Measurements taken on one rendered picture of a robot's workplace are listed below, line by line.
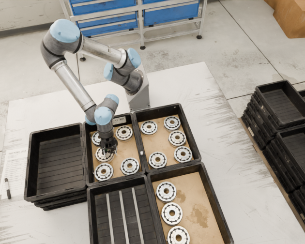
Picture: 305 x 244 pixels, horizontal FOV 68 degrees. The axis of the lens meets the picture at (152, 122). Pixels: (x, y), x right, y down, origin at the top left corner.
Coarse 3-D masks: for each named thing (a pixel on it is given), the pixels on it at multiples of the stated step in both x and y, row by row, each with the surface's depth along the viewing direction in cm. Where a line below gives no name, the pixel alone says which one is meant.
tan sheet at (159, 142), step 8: (152, 120) 145; (160, 120) 145; (160, 128) 141; (144, 136) 138; (160, 136) 138; (168, 136) 138; (144, 144) 135; (152, 144) 135; (160, 144) 135; (168, 144) 135; (152, 152) 132; (168, 152) 132; (168, 160) 129
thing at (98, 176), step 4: (100, 164) 125; (104, 164) 125; (108, 164) 125; (96, 168) 124; (100, 168) 124; (108, 168) 124; (112, 168) 124; (96, 172) 123; (108, 172) 122; (112, 172) 122; (96, 176) 121; (100, 176) 121; (104, 176) 121; (108, 176) 121; (100, 180) 120
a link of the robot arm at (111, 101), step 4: (108, 96) 112; (112, 96) 112; (116, 96) 114; (104, 100) 112; (108, 100) 110; (112, 100) 111; (116, 100) 113; (100, 104) 113; (104, 104) 109; (108, 104) 109; (112, 104) 110; (116, 104) 112; (96, 108) 114; (112, 108) 108; (116, 108) 112
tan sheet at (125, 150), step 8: (120, 144) 136; (128, 144) 135; (136, 144) 135; (120, 152) 132; (128, 152) 132; (136, 152) 132; (96, 160) 130; (112, 160) 130; (120, 160) 130; (120, 176) 124
